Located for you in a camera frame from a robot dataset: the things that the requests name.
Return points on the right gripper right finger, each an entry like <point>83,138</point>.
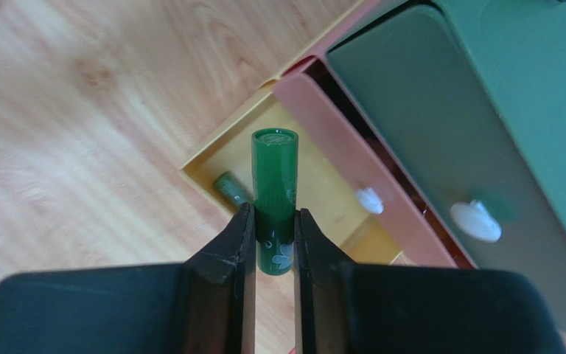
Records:
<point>343,306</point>

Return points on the yellow bottom drawer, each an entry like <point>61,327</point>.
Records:
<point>315,184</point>

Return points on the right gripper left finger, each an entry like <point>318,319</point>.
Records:
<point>205,304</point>

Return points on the green top drawer unit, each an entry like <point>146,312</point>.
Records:
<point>470,99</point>

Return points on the red drawer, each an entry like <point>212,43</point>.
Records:
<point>310,90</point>

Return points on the green tube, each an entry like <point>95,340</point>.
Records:
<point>231,190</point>
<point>274,153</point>

